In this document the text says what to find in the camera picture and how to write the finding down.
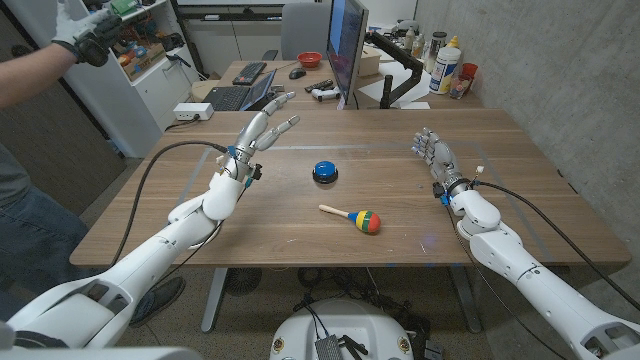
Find tan cardboard box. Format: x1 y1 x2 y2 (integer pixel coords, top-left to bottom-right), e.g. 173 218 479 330
357 45 382 78

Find blue push button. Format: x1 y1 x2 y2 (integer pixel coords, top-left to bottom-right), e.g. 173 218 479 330
312 160 339 185

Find person in black glove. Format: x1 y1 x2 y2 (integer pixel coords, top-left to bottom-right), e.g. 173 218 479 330
4 0 201 159

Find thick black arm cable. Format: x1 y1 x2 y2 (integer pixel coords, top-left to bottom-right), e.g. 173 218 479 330
109 140 231 267
472 178 640 312

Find cardboard box with tools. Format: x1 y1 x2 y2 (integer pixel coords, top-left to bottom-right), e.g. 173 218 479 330
121 42 167 82

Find black keyboard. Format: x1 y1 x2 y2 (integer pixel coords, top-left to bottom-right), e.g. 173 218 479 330
231 61 268 87

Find dark shoe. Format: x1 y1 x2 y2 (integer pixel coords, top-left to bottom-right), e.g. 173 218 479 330
128 276 187 329

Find black round fan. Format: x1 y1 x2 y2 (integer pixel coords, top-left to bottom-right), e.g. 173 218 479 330
223 267 263 297

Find red cup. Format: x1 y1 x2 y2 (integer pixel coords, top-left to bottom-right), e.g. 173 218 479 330
459 62 479 91

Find wooden work table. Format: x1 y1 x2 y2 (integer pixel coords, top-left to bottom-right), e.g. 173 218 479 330
68 108 632 334

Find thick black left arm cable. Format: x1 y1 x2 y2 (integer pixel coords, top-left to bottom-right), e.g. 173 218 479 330
109 140 231 267

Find computer monitor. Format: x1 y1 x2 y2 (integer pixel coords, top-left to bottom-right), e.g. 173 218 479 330
325 0 370 107

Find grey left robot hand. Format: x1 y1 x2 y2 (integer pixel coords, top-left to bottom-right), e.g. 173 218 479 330
222 91 302 182

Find grey office chair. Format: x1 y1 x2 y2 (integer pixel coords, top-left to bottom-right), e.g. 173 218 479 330
262 2 334 62

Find white wipes canister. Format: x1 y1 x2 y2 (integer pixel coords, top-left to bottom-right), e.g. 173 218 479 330
428 46 462 96

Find red bowl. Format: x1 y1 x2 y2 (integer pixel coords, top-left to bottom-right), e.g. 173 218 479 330
296 51 323 69

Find wooden office desk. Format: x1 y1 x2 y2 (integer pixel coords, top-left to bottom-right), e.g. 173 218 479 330
214 59 484 111

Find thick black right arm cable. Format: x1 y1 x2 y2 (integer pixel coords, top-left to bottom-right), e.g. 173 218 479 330
472 178 640 312

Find clear glass cup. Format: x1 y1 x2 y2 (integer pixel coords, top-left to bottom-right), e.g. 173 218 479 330
448 74 471 100

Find white game controller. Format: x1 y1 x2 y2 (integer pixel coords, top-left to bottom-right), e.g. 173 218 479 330
311 86 342 103

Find green box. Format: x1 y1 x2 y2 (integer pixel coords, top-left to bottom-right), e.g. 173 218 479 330
109 0 139 16

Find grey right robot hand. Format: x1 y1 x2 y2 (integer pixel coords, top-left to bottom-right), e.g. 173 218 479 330
411 126 472 197

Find person's bare forearm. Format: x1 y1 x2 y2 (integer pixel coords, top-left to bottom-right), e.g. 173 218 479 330
0 42 79 109

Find black cable tangle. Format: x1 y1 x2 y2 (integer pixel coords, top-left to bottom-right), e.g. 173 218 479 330
294 267 431 351

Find black remote control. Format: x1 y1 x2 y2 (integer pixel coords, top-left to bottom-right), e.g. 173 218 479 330
304 78 335 94

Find dark lidded jar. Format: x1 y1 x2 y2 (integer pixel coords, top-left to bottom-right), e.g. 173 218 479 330
423 31 448 74

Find white power strip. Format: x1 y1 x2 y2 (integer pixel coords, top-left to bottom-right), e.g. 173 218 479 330
172 102 215 122

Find person's gloved hand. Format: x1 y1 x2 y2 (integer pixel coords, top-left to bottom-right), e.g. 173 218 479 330
52 0 124 68

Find open laptop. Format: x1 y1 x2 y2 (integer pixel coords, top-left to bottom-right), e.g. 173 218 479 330
202 68 278 112

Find colourful striped wooden maraca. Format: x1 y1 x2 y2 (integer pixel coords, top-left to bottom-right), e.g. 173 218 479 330
318 203 382 235

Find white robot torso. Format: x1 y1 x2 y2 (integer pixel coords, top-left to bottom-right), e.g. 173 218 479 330
269 298 415 360

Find white paper sheets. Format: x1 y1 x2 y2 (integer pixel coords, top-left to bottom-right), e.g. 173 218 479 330
357 60 436 109

